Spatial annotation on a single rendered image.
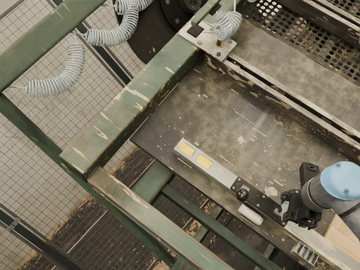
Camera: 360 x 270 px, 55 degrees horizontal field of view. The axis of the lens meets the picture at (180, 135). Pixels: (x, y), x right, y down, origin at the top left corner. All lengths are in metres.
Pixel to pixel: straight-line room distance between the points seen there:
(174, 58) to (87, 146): 0.43
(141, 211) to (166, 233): 0.10
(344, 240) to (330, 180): 0.52
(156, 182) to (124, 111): 0.26
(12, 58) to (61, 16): 0.25
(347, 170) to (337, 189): 0.04
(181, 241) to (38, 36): 0.90
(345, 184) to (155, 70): 0.73
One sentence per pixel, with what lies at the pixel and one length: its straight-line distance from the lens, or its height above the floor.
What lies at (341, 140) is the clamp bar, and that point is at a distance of 1.28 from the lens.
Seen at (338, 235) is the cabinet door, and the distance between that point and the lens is 1.22.
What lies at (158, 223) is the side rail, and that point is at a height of 1.57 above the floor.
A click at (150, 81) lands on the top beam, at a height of 1.84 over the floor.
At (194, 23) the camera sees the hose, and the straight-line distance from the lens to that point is 1.13.
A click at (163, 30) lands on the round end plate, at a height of 1.84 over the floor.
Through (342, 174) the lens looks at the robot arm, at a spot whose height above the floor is 1.63.
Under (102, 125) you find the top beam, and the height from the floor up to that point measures 1.85.
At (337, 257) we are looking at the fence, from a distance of 1.19.
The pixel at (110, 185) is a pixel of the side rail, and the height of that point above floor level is 1.71.
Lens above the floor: 2.14
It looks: 25 degrees down
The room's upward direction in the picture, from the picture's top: 40 degrees counter-clockwise
